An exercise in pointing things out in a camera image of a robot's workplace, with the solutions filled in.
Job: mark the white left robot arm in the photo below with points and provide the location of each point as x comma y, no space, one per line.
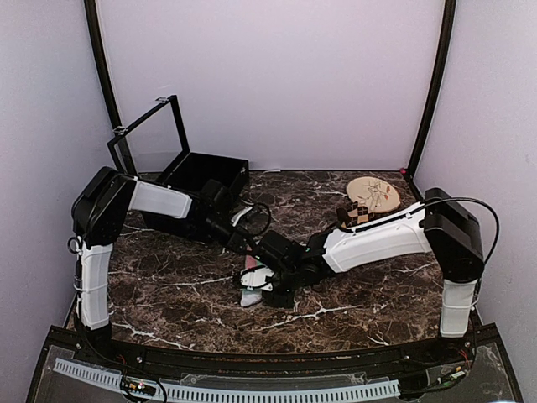
98,216

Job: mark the white slotted cable duct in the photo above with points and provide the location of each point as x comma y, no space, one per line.
212,388

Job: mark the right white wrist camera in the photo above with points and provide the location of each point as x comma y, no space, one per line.
259,279

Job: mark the black box glass lid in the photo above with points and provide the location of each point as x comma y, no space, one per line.
153,142

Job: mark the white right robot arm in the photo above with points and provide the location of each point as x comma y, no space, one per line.
440,225

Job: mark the pink teal patterned sock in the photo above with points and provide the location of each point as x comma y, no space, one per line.
250,297

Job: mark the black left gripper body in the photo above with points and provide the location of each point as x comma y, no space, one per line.
221,235

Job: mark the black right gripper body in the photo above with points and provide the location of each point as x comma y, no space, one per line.
289,281

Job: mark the left black frame post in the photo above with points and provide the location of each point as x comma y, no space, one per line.
100,59

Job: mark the brown argyle sock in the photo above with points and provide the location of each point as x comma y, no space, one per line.
353,214

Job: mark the black storage box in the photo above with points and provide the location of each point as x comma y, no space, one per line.
218,178

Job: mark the black frame post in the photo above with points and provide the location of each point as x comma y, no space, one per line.
441,55
100,59

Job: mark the right black frame post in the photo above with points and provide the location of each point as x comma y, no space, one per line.
441,55

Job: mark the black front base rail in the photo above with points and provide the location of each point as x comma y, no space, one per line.
405,358

